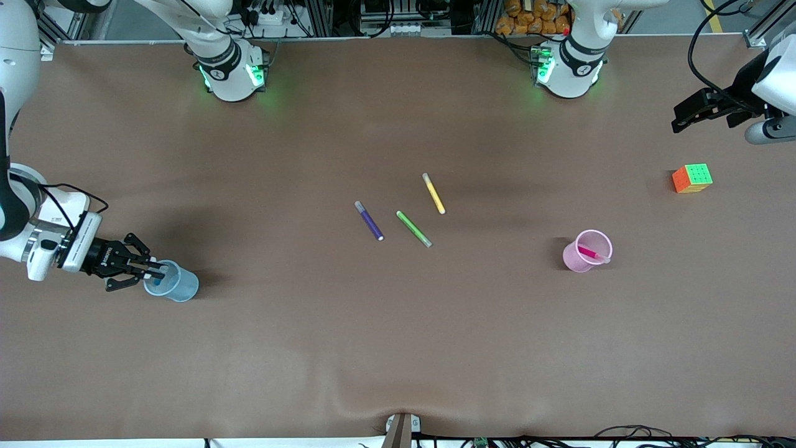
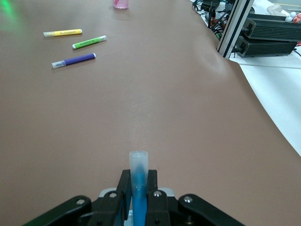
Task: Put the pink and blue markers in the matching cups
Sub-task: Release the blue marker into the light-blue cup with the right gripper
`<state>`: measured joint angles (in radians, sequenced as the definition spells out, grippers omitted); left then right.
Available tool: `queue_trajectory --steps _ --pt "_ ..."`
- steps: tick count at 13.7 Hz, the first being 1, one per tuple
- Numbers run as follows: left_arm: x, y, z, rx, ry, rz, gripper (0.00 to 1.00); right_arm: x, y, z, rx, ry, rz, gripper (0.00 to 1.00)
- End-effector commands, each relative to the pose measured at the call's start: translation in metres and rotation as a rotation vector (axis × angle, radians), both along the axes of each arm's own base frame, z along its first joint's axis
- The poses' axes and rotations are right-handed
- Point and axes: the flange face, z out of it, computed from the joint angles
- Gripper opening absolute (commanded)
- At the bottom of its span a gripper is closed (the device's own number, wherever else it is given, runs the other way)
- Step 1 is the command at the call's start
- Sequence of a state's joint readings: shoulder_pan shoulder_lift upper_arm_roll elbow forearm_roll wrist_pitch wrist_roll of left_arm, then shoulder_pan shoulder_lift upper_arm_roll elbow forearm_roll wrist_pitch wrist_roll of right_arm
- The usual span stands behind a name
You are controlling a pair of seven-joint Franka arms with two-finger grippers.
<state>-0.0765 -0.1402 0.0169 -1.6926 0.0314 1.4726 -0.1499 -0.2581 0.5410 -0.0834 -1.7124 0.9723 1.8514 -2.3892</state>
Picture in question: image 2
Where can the brown table mat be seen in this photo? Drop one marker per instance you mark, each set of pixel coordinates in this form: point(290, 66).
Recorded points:
point(141, 106)

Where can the purple marker pen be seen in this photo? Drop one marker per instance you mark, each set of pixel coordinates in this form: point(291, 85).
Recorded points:
point(75, 60)

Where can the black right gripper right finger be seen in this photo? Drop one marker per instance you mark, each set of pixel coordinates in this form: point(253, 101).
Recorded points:
point(160, 212)

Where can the yellow marker pen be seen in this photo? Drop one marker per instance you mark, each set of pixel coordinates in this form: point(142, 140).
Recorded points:
point(63, 32)

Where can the aluminium profile post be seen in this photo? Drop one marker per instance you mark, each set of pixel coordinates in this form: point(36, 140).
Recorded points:
point(232, 26)

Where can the red and white toy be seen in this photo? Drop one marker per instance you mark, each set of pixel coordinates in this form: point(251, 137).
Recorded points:
point(294, 17)

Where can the black finned electronics box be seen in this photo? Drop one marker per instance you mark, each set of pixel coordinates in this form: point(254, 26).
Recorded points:
point(265, 48)
point(277, 28)

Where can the green marker pen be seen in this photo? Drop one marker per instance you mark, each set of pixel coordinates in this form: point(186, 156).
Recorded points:
point(89, 42)

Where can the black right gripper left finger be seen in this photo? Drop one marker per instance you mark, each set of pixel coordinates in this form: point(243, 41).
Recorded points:
point(105, 212)

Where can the blue marker pen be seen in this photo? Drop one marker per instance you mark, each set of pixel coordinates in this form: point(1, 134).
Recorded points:
point(138, 183)

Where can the pink mesh cup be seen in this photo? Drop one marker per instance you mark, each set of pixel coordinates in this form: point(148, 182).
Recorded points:
point(120, 4)

